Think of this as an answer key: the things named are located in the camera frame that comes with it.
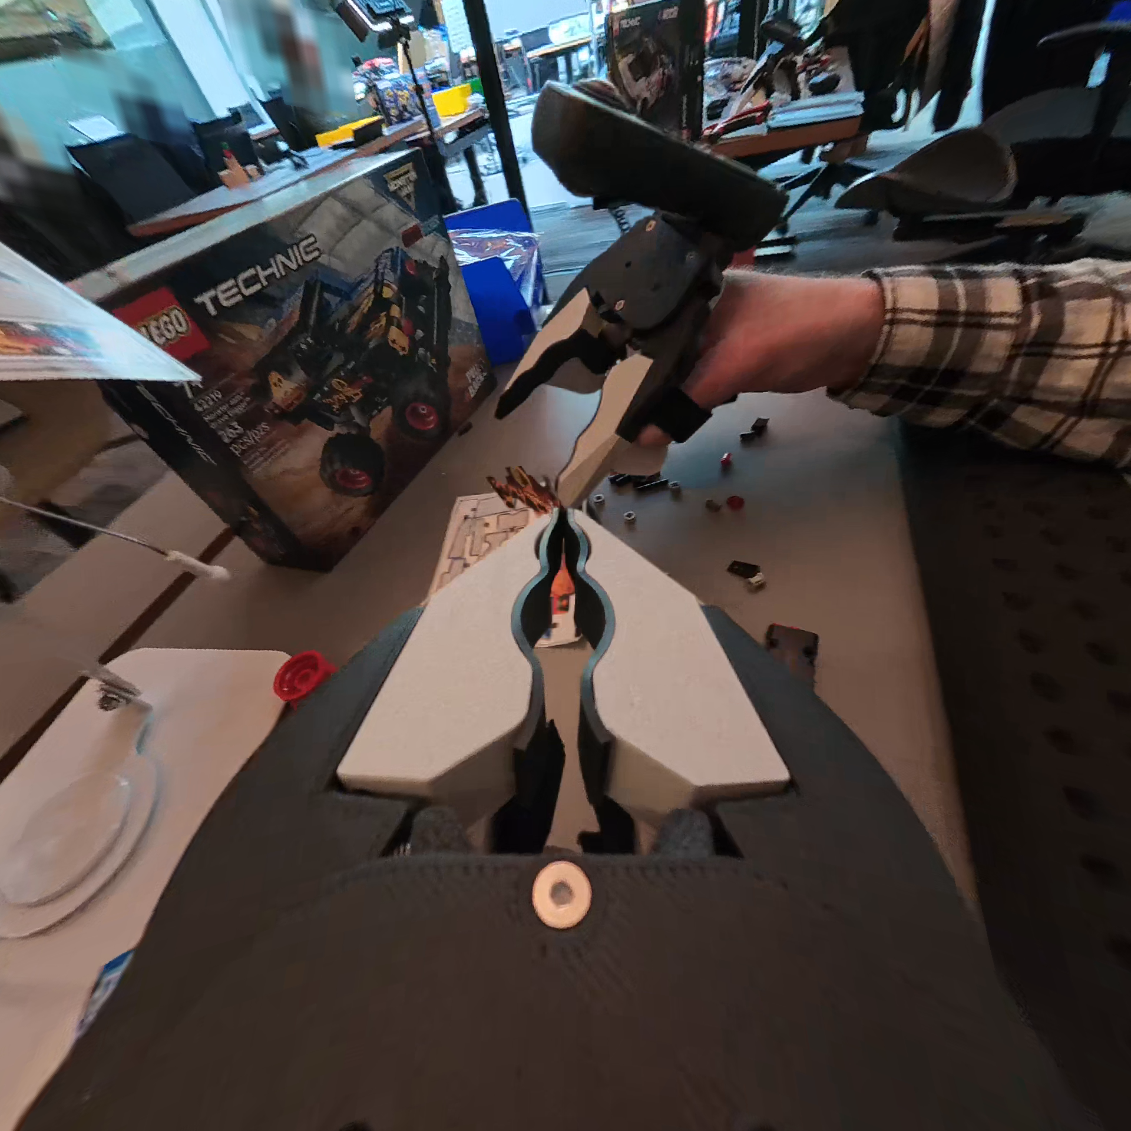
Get orange flame sticker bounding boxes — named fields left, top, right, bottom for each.
left=485, top=465, right=564, bottom=515

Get blue plastic bin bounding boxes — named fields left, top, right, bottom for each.
left=446, top=199, right=544, bottom=367

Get red toy wheel hub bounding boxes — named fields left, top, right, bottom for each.
left=272, top=649, right=338, bottom=705

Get person's right hand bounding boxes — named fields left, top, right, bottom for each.
left=636, top=269, right=884, bottom=447

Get black vertical pole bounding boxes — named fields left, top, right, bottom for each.
left=461, top=0, right=534, bottom=213

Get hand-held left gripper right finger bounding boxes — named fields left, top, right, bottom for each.
left=565, top=508, right=791, bottom=854

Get sticker sheet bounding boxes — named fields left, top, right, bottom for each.
left=428, top=493, right=584, bottom=651

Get black office chair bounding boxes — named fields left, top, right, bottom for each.
left=834, top=17, right=1131, bottom=266

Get toy truck set box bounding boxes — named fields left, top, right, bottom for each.
left=66, top=145, right=498, bottom=570

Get white booklet stand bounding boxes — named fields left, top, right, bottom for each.
left=0, top=380, right=294, bottom=1123

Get small dark toy box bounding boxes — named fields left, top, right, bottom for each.
left=607, top=0, right=707, bottom=137

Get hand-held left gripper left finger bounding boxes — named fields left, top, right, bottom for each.
left=335, top=511, right=567, bottom=854

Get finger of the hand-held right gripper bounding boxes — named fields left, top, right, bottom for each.
left=555, top=354, right=672, bottom=512
left=494, top=287, right=620, bottom=421

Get grey desk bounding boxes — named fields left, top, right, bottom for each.
left=0, top=389, right=977, bottom=902

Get instruction booklet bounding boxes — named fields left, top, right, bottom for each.
left=0, top=238, right=200, bottom=386

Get wooden background table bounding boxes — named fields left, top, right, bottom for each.
left=127, top=105, right=491, bottom=239

